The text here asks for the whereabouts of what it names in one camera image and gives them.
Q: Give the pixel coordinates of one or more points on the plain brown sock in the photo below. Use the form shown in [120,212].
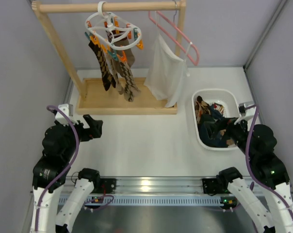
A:
[129,55]

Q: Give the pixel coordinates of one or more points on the pile of socks in basket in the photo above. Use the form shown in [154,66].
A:
[206,117]

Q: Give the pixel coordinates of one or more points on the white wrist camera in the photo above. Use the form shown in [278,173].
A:
[65,115]
[247,111]

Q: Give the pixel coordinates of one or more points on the tan argyle sock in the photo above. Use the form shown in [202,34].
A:
[130,89]
[115,80]

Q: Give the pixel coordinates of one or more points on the white hanging garment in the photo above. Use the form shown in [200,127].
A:
[166,73]

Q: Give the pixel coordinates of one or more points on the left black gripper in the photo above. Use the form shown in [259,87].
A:
[87,129]

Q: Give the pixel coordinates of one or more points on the white round clip hanger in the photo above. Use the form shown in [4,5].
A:
[113,34]

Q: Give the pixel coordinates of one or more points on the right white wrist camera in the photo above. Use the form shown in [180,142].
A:
[247,111]

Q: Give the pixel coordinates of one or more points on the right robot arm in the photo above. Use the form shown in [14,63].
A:
[266,170]

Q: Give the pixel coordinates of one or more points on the dark brown argyle sock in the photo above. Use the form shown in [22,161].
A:
[107,78]

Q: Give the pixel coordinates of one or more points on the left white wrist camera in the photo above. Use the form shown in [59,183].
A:
[65,115]

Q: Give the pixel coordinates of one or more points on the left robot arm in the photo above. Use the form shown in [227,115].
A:
[60,146]

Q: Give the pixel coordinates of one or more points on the white plastic laundry basket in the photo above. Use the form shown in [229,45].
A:
[219,96]

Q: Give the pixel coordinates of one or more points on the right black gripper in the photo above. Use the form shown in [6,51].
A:
[230,128]

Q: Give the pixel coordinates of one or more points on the wooden clothes rack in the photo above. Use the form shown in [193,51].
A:
[92,100]

